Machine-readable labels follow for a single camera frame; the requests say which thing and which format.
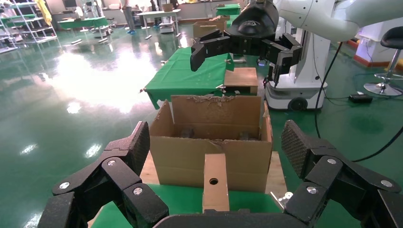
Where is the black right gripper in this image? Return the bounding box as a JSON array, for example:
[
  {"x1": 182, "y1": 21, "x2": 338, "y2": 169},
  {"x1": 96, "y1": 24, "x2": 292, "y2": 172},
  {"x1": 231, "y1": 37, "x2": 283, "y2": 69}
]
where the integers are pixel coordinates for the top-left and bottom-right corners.
[{"x1": 190, "y1": 0, "x2": 279, "y2": 72}]

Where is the black idle robot gripper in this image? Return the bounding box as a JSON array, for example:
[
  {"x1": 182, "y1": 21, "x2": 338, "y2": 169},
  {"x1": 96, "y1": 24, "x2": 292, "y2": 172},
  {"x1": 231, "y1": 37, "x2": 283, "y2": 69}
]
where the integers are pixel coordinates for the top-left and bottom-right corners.
[{"x1": 261, "y1": 33, "x2": 304, "y2": 88}]

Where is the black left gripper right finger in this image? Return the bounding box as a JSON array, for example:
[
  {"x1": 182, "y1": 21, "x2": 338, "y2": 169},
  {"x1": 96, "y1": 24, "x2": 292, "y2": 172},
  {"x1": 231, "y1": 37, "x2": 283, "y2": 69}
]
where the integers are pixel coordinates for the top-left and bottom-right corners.
[{"x1": 281, "y1": 119, "x2": 403, "y2": 228}]

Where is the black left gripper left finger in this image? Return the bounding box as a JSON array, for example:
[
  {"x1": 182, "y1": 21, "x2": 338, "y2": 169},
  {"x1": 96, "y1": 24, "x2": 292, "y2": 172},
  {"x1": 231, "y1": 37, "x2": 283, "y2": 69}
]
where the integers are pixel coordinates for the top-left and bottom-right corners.
[{"x1": 38, "y1": 121, "x2": 170, "y2": 228}]

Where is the low brown wooden box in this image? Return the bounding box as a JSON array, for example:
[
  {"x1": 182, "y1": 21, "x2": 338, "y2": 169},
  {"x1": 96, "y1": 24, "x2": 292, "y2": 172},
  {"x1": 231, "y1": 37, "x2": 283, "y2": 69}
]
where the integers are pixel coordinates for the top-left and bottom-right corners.
[{"x1": 223, "y1": 66, "x2": 259, "y2": 95}]

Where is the large open cardboard carton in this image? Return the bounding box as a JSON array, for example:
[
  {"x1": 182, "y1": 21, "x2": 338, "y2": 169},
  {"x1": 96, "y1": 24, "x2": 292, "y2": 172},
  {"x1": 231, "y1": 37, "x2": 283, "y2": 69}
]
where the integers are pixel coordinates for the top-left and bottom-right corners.
[{"x1": 148, "y1": 94, "x2": 274, "y2": 193}]

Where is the green tablecloth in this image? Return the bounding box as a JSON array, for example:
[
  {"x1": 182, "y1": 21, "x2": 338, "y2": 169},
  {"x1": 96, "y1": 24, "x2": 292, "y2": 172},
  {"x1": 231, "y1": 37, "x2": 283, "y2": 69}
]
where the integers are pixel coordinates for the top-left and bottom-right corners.
[
  {"x1": 91, "y1": 184, "x2": 282, "y2": 228},
  {"x1": 215, "y1": 3, "x2": 241, "y2": 16},
  {"x1": 226, "y1": 15, "x2": 240, "y2": 29},
  {"x1": 58, "y1": 16, "x2": 109, "y2": 30},
  {"x1": 143, "y1": 47, "x2": 235, "y2": 110}
]

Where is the white wheeled idle robot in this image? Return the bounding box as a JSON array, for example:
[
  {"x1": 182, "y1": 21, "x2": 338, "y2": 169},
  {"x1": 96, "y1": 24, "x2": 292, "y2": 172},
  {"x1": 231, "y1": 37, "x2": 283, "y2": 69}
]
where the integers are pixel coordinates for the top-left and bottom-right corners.
[{"x1": 264, "y1": 17, "x2": 330, "y2": 111}]

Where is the white table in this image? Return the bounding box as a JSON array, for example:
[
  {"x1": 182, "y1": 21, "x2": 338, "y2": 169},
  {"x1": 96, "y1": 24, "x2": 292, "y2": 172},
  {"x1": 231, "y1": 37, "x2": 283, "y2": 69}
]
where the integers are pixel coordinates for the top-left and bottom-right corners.
[{"x1": 137, "y1": 9, "x2": 182, "y2": 30}]

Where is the black power adapter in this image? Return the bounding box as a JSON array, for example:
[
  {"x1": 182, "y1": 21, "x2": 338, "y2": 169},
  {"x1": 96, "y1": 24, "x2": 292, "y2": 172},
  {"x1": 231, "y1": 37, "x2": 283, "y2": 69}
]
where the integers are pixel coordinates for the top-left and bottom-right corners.
[{"x1": 348, "y1": 94, "x2": 374, "y2": 104}]

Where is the person in grey trousers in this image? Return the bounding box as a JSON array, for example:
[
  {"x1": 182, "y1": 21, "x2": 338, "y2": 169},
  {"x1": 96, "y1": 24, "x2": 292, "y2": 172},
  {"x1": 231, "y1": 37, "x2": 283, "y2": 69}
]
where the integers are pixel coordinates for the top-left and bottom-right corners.
[{"x1": 119, "y1": 0, "x2": 136, "y2": 35}]

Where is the black bar stool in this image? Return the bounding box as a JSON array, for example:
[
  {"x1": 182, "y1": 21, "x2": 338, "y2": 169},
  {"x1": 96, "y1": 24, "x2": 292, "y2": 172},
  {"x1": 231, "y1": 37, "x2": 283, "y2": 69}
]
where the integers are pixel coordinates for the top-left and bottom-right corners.
[{"x1": 364, "y1": 26, "x2": 403, "y2": 97}]

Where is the white standing fan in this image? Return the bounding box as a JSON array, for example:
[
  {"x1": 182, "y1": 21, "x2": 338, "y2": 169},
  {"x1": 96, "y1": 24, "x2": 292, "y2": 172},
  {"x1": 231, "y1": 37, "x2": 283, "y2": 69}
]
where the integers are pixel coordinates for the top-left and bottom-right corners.
[{"x1": 75, "y1": 5, "x2": 89, "y2": 33}]

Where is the white metal shelf rack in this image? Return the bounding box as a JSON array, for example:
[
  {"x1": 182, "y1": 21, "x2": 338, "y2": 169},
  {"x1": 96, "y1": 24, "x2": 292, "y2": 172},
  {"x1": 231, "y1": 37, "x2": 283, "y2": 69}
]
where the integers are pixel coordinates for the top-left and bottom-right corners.
[
  {"x1": 0, "y1": 6, "x2": 18, "y2": 54},
  {"x1": 11, "y1": 0, "x2": 58, "y2": 44}
]

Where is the yellow hanging cloth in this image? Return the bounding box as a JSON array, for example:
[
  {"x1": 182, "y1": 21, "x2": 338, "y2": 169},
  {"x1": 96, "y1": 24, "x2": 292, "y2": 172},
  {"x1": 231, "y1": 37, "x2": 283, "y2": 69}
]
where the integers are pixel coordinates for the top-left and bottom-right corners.
[{"x1": 34, "y1": 0, "x2": 53, "y2": 27}]

